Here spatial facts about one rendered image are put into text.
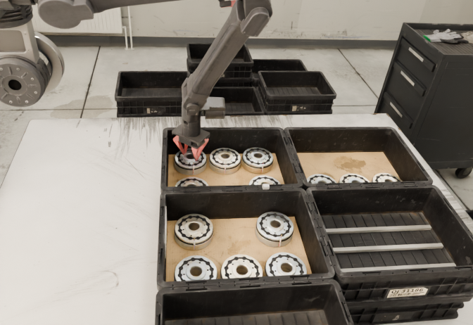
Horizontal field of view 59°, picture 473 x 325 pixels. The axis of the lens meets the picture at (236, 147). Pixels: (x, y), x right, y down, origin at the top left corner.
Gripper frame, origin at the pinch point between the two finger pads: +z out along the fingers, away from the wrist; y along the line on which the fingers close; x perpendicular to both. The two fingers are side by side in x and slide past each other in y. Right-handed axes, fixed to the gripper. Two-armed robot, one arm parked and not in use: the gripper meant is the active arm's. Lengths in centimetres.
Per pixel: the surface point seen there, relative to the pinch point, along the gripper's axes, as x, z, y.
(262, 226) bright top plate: 12.8, 0.9, -33.0
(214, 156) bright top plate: -4.9, 1.0, -5.9
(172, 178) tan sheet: 8.7, 4.1, 0.9
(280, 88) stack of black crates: -125, 39, 22
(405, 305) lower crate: 10, 7, -73
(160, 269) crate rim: 42.8, -6.3, -22.7
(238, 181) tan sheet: -2.0, 4.1, -17.0
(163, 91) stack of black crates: -79, 39, 75
